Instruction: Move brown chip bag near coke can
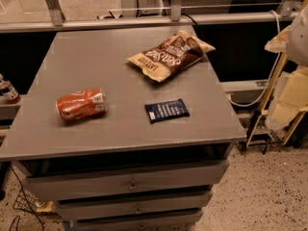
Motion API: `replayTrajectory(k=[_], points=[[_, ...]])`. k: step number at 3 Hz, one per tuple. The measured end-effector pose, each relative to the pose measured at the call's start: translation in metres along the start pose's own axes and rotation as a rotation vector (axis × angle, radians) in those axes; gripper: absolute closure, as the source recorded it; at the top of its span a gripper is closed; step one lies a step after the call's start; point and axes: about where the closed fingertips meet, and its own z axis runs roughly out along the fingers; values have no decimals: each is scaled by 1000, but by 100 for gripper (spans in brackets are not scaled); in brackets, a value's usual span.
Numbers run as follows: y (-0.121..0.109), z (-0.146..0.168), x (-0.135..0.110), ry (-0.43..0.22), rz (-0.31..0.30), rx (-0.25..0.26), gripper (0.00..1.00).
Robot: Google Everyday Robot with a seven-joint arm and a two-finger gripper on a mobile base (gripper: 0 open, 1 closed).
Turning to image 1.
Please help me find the brown chip bag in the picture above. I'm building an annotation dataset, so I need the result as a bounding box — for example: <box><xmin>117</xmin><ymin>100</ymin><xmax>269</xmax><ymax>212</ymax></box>
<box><xmin>128</xmin><ymin>30</ymin><xmax>215</xmax><ymax>82</ymax></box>

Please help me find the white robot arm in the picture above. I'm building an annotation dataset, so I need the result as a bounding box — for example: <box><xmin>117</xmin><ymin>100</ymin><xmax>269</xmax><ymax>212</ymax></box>
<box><xmin>286</xmin><ymin>5</ymin><xmax>308</xmax><ymax>65</ymax></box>

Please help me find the red coke can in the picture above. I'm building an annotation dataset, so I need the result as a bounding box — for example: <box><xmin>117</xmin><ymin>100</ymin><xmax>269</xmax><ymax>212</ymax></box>
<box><xmin>56</xmin><ymin>88</ymin><xmax>107</xmax><ymax>121</ymax></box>

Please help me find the dark blue snack bar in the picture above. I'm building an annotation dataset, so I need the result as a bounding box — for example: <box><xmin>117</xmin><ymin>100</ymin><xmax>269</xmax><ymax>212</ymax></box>
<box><xmin>144</xmin><ymin>99</ymin><xmax>190</xmax><ymax>123</ymax></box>

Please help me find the grey drawer cabinet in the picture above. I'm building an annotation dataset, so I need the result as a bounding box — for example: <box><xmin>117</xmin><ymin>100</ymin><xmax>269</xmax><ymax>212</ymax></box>
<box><xmin>0</xmin><ymin>25</ymin><xmax>247</xmax><ymax>231</ymax></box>

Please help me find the top grey drawer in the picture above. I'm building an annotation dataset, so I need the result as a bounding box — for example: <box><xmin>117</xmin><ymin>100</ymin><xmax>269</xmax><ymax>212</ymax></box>
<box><xmin>23</xmin><ymin>160</ymin><xmax>229</xmax><ymax>201</ymax></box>

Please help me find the grey drawer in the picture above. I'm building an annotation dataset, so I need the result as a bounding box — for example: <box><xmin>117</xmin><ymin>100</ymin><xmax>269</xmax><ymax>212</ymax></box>
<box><xmin>56</xmin><ymin>190</ymin><xmax>213</xmax><ymax>220</ymax></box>
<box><xmin>75</xmin><ymin>209</ymin><xmax>202</xmax><ymax>231</ymax></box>
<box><xmin>23</xmin><ymin>160</ymin><xmax>229</xmax><ymax>201</ymax></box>

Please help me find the white box device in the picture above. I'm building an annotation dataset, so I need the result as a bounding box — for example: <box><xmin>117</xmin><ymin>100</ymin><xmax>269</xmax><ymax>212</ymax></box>
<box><xmin>138</xmin><ymin>0</ymin><xmax>164</xmax><ymax>15</ymax></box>

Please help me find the middle grey drawer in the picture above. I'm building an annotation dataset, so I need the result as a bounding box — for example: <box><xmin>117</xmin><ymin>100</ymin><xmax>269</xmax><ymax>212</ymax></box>
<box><xmin>56</xmin><ymin>190</ymin><xmax>213</xmax><ymax>220</ymax></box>

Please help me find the bottom grey drawer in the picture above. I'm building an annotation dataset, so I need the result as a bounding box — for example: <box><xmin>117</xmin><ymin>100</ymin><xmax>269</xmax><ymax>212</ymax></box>
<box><xmin>75</xmin><ymin>209</ymin><xmax>202</xmax><ymax>231</ymax></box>

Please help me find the small bottle at left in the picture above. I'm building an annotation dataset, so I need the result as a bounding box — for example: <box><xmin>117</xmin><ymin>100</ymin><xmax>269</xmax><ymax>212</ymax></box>
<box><xmin>0</xmin><ymin>74</ymin><xmax>20</xmax><ymax>104</ymax></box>

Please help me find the yellow wooden frame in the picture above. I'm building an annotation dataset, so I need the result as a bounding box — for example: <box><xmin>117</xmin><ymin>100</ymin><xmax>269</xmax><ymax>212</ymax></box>
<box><xmin>244</xmin><ymin>26</ymin><xmax>308</xmax><ymax>149</ymax></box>

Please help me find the metal railing frame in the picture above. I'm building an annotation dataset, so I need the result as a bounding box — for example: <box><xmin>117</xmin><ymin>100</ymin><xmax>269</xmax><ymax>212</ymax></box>
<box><xmin>0</xmin><ymin>0</ymin><xmax>307</xmax><ymax>33</ymax></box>

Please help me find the white cable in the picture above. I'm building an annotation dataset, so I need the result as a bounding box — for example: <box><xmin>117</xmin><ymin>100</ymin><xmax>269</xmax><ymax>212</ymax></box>
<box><xmin>229</xmin><ymin>10</ymin><xmax>282</xmax><ymax>108</ymax></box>

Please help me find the black wire rack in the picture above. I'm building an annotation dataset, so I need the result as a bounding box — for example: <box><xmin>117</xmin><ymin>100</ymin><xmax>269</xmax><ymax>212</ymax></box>
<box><xmin>9</xmin><ymin>167</ymin><xmax>45</xmax><ymax>231</ymax></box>

